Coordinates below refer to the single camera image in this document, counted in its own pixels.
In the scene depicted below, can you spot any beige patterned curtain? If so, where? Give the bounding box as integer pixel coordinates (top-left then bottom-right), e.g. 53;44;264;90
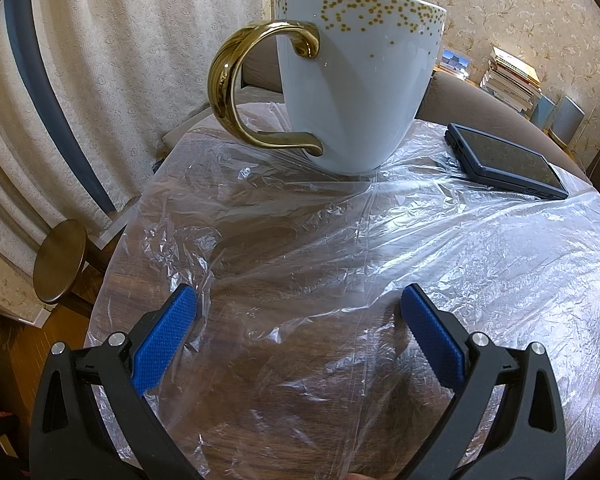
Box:
0;0;271;321

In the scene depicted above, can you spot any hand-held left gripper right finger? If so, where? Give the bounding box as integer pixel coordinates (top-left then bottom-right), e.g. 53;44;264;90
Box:
400;283;567;480

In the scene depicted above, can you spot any white mug with gold handle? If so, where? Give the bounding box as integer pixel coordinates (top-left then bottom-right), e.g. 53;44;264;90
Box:
207;0;449;176

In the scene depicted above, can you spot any round wooden stool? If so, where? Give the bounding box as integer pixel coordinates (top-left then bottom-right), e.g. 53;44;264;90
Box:
32;219;111;319

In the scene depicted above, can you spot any building photo frame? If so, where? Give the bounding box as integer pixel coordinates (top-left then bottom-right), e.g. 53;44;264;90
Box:
440;48;474;79

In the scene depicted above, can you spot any dark blue tablet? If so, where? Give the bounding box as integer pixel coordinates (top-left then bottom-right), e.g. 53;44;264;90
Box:
444;122;570;201

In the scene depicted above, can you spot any wooden table with plastic cover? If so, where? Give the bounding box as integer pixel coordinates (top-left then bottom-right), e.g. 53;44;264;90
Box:
87;100;600;480

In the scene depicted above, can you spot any stack of books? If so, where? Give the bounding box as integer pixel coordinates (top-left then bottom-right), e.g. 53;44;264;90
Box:
480;46;544;114

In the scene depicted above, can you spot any brown fabric sofa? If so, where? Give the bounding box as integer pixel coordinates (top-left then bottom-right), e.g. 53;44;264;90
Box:
240;50;594;184

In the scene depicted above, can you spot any grey cylinder speaker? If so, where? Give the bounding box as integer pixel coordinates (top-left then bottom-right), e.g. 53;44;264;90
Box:
550;96;584;146

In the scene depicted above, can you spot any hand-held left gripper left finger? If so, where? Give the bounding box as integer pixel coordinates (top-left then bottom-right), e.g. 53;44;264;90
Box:
29;284;198;480

